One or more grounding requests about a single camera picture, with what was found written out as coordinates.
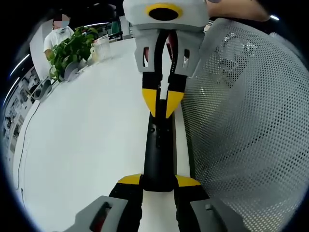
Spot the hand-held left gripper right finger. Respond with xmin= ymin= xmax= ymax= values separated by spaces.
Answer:
xmin=174 ymin=174 xmax=244 ymax=232

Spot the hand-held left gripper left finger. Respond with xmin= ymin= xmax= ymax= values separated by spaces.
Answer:
xmin=64 ymin=173 xmax=143 ymax=232

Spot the black remote control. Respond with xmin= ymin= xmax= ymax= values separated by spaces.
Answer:
xmin=143 ymin=98 xmax=177 ymax=193

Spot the person's right hand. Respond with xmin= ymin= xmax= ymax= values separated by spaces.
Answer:
xmin=206 ymin=0 xmax=272 ymax=23

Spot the clear plastic jar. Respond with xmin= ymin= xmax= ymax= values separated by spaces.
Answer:
xmin=91 ymin=35 xmax=112 ymax=61

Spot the grey mesh chair back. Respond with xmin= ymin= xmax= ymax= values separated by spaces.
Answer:
xmin=181 ymin=18 xmax=309 ymax=232

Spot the grey plant pot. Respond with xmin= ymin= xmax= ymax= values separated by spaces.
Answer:
xmin=63 ymin=60 xmax=82 ymax=82

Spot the green leafy plant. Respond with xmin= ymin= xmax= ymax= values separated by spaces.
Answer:
xmin=48 ymin=26 xmax=99 ymax=83

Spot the grey curved headset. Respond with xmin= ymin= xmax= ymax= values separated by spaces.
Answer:
xmin=32 ymin=78 xmax=53 ymax=100

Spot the black cable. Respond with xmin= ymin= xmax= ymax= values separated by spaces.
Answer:
xmin=17 ymin=101 xmax=41 ymax=194

